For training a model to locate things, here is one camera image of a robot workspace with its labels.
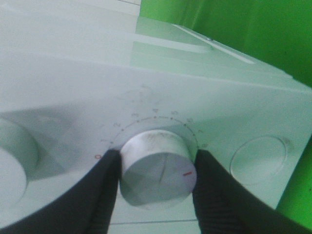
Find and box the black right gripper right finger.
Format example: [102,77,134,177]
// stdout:
[192,150,311,234]

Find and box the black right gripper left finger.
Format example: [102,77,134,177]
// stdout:
[0,150,121,234]

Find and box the round white door button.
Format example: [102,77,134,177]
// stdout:
[230,136,287,185]

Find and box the white round knob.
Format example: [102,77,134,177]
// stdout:
[0,119,39,210]
[120,130,197,210]

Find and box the white microwave oven body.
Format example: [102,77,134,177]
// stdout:
[0,0,312,234]

